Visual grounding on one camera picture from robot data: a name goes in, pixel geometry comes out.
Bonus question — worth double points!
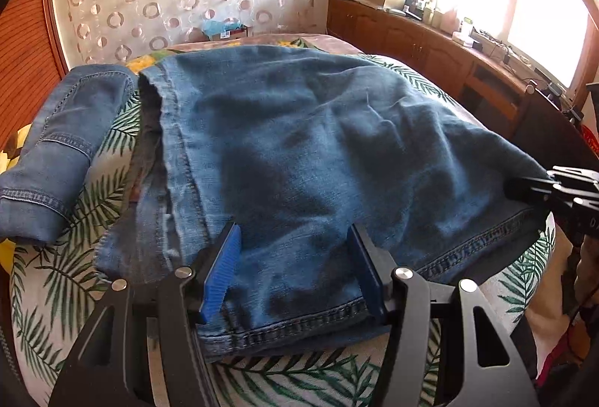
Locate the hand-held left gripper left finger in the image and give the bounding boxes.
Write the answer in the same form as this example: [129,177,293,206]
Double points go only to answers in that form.
[47,220,244,407]

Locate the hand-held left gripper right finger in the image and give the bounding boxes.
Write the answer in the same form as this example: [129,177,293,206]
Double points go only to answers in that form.
[346,224,541,407]

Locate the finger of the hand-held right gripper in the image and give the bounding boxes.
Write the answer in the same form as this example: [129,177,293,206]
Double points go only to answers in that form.
[504,165,599,208]

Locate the dark blue denim pants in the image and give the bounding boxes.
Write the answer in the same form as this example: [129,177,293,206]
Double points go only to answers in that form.
[94,43,553,363]

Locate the dark board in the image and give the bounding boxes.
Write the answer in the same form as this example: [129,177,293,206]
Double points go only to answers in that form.
[510,82,599,171]

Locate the white power strip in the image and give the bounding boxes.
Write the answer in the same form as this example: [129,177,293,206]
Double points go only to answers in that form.
[470,30,516,60]

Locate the leaf print bed sheet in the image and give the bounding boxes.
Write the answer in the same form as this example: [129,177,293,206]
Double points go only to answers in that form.
[9,54,557,407]

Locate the window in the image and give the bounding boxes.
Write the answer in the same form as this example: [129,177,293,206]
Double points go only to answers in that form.
[421,0,595,85]

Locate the white bottle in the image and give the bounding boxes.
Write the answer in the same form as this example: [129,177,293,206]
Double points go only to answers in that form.
[440,7,459,33]

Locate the long wooden cabinet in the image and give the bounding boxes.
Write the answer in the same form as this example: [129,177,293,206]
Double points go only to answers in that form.
[326,0,562,141]

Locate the floral blanket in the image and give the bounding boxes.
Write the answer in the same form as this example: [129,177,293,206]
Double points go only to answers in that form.
[0,32,366,176]

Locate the blue plastic bag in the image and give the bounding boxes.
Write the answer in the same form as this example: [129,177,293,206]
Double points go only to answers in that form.
[201,18,241,36]

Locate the wooden slatted wardrobe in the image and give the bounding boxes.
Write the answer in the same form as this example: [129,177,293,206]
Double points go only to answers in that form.
[0,0,69,155]

